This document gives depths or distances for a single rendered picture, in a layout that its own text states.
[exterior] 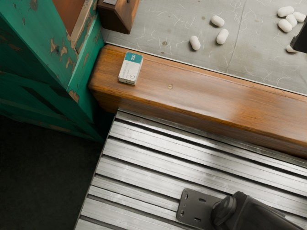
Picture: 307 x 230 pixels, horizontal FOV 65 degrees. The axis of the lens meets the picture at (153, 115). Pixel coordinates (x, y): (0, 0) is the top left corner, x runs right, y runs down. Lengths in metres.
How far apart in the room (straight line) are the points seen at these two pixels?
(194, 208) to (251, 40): 0.40
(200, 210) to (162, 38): 0.39
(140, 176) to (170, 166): 0.07
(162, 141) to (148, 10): 0.31
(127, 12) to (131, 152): 0.30
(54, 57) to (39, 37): 0.05
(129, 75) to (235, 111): 0.22
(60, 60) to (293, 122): 0.45
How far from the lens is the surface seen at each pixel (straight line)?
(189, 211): 0.56
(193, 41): 0.56
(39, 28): 0.32
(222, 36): 0.58
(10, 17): 0.28
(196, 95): 0.50
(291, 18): 0.68
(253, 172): 0.61
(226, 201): 0.46
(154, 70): 0.51
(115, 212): 0.56
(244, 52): 0.60
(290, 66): 0.64
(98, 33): 0.52
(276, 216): 0.38
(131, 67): 0.49
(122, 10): 0.49
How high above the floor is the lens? 1.22
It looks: 75 degrees down
